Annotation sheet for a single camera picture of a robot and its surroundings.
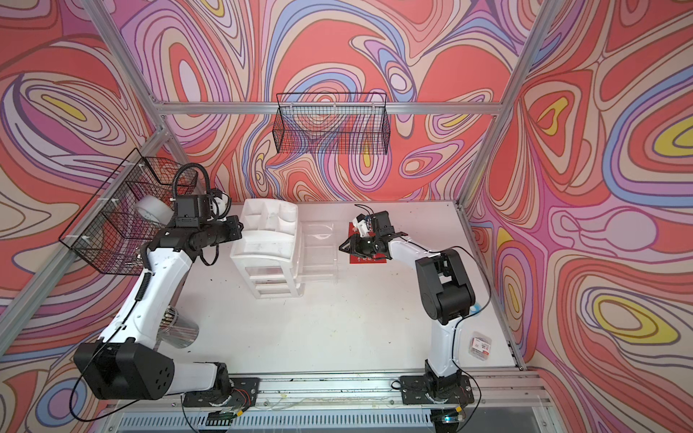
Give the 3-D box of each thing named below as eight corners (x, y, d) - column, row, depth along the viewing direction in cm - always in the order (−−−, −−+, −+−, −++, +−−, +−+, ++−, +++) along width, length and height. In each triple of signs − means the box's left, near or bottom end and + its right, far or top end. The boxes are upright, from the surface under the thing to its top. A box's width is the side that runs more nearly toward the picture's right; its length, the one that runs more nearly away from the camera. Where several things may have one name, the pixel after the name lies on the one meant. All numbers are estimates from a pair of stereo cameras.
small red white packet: (467, 355, 82) (472, 352, 79) (469, 334, 86) (473, 330, 84) (485, 362, 81) (490, 359, 78) (486, 340, 85) (491, 336, 82)
